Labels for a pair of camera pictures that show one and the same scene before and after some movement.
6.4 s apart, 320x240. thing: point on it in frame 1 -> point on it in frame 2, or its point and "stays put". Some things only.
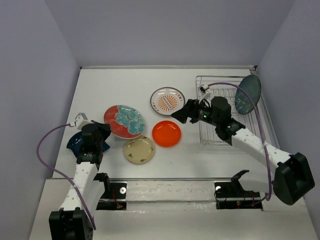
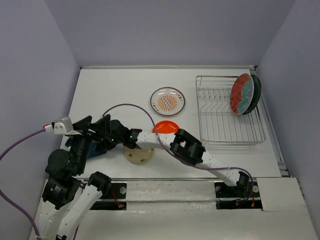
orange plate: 166,133 stays put
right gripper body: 201,112 -> 113,142
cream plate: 140,150 stays put
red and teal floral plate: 125,121 -> 242,94
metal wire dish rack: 209,87 stays put
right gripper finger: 182,115 -> 102,126
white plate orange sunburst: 166,101 stays put
